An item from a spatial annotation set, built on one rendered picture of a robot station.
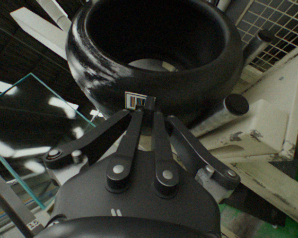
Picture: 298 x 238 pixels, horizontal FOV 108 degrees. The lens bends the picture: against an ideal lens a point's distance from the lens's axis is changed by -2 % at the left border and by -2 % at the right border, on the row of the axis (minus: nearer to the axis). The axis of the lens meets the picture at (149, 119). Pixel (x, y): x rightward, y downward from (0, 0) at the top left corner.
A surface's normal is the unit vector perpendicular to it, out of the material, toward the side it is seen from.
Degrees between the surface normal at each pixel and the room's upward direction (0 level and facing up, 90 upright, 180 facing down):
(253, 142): 90
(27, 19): 90
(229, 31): 99
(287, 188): 90
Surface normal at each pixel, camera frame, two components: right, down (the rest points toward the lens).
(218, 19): -0.97, 0.18
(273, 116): 0.07, -0.36
